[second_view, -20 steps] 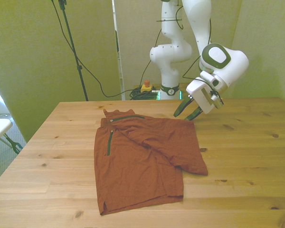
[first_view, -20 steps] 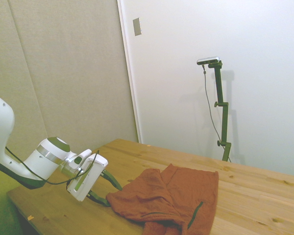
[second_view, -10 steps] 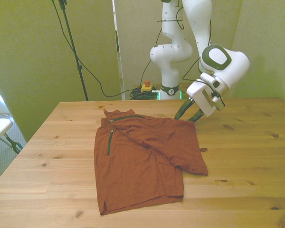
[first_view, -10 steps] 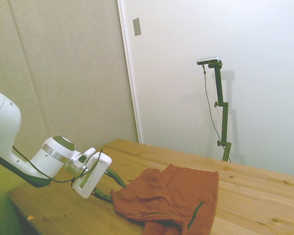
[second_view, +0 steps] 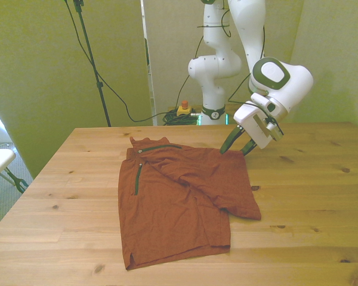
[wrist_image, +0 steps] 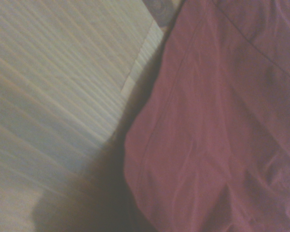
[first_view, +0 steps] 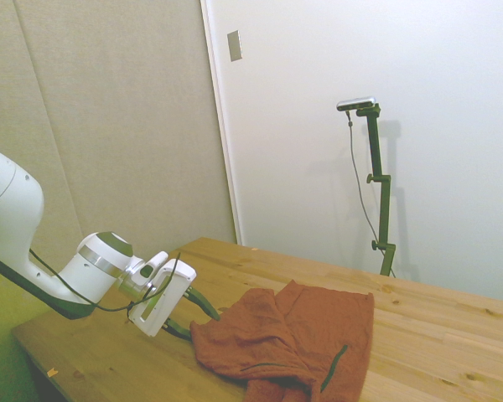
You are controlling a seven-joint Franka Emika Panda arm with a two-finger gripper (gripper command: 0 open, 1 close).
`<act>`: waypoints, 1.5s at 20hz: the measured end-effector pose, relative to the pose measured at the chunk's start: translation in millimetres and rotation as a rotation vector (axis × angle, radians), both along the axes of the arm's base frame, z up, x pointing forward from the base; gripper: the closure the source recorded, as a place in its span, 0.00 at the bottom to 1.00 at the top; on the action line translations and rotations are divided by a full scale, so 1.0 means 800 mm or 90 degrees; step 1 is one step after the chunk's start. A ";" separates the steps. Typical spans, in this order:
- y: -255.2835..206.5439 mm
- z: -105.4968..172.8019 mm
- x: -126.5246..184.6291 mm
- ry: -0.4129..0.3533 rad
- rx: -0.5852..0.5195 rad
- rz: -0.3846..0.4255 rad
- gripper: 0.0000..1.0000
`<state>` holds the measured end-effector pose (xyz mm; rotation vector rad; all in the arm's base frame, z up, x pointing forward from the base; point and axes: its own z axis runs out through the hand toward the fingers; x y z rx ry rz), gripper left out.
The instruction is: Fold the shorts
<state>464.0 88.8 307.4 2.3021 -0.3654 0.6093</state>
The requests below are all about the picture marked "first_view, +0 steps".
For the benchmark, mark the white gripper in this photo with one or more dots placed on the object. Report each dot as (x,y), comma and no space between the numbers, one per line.
(176,285)

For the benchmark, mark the rust red shorts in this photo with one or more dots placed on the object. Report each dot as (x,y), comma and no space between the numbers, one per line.
(318,326)

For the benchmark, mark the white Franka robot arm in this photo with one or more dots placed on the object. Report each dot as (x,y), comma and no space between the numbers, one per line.
(8,201)

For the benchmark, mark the white wall corner trim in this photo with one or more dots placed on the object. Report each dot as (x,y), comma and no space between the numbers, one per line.
(223,125)

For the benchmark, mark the dark green camera stand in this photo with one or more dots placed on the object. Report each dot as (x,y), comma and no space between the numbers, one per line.
(383,209)

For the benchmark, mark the silver stereo camera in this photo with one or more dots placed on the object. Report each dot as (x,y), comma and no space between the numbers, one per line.
(356,103)

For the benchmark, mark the grey wall plate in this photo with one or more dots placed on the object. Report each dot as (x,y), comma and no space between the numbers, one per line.
(234,46)

